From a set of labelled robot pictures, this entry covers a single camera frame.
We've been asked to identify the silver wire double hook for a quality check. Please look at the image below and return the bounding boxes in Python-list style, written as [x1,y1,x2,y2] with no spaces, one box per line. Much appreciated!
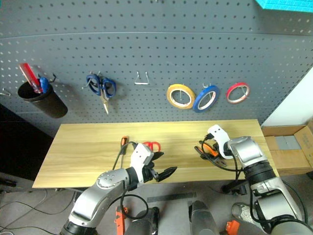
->
[134,70,151,86]

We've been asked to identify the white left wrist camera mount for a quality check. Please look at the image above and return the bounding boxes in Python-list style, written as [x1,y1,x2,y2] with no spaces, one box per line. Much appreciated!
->
[130,143,155,183]

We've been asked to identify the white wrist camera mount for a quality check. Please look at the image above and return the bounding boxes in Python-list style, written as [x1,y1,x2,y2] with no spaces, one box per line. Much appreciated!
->
[130,143,155,183]
[207,124,233,160]

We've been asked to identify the black plastic cup holder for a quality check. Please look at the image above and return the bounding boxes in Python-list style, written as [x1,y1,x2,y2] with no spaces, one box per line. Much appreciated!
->
[17,80,69,119]

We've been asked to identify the blue handled scissors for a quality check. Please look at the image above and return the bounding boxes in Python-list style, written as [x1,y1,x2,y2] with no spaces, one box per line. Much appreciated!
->
[85,73,117,115]

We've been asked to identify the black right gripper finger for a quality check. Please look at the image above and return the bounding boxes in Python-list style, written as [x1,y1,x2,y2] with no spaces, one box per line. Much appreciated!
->
[198,137,216,147]
[194,145,209,160]

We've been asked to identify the grey sneaker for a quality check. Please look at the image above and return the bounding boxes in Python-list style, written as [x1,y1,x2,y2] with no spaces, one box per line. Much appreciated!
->
[231,202,253,224]

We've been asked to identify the grey metal pegboard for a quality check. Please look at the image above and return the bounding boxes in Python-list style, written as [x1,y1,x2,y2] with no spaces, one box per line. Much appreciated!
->
[0,0,313,138]

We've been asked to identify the dark rounded robot leg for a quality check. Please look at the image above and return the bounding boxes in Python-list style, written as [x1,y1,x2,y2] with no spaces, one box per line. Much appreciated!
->
[187,200,224,235]
[124,206,160,235]

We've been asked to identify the orange black handled screwdriver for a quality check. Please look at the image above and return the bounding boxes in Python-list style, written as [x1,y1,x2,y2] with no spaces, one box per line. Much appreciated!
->
[118,136,130,170]

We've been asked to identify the brown cardboard box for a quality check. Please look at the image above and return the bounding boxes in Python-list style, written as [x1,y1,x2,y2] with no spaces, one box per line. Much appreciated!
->
[261,120,313,176]

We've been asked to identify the orange robot bracket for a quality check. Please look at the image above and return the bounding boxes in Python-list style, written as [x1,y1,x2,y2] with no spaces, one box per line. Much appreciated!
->
[225,219,241,235]
[114,206,129,235]

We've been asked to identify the red handled screwdriver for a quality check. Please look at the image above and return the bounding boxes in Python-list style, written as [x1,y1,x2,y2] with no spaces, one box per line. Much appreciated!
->
[19,63,44,94]

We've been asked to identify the blue handled tool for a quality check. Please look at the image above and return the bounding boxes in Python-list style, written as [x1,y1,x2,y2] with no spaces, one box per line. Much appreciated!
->
[39,76,50,94]

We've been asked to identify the red handled scissors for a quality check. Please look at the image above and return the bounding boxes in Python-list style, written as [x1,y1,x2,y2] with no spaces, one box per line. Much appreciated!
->
[142,141,161,151]

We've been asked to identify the silver scissors hook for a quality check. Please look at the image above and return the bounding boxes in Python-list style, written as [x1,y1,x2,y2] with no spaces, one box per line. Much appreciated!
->
[82,70,102,90]

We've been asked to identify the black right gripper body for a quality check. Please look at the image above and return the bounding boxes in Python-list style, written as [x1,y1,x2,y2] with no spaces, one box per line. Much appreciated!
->
[209,139,224,160]

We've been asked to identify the yellow tape roll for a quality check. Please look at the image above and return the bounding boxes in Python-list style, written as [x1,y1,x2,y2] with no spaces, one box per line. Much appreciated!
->
[166,83,197,110]

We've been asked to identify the teal foam sheet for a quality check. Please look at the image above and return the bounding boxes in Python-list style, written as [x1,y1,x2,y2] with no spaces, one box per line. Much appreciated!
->
[254,0,313,13]

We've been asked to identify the black table foot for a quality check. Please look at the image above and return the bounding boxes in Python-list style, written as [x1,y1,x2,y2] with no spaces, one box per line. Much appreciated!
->
[221,179,248,196]

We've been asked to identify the dark grey floor strip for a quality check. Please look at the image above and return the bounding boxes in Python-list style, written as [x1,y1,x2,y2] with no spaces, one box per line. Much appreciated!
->
[146,191,197,203]

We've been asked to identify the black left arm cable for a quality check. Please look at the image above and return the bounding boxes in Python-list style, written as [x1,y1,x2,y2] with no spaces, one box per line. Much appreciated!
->
[112,141,149,219]

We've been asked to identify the grey blocks in box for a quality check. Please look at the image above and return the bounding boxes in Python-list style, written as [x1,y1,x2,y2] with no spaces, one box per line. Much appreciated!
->
[274,135,303,150]

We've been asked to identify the red tape roll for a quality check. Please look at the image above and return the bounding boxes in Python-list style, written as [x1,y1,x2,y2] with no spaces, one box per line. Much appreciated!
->
[225,82,251,106]

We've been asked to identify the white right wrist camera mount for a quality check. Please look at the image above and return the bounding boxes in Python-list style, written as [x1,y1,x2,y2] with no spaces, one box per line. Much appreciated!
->
[207,124,233,160]

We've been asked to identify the thin floor cables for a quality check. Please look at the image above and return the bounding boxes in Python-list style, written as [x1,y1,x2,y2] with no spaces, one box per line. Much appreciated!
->
[0,189,76,235]

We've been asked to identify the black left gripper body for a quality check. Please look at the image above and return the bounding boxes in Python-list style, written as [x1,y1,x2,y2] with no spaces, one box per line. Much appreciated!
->
[142,159,160,184]

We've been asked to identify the blue tape roll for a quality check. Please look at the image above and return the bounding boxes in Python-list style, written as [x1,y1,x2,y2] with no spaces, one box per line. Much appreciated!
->
[192,85,220,114]

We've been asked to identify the orange handled pliers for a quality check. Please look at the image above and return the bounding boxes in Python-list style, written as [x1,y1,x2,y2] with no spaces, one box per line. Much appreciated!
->
[201,142,227,170]

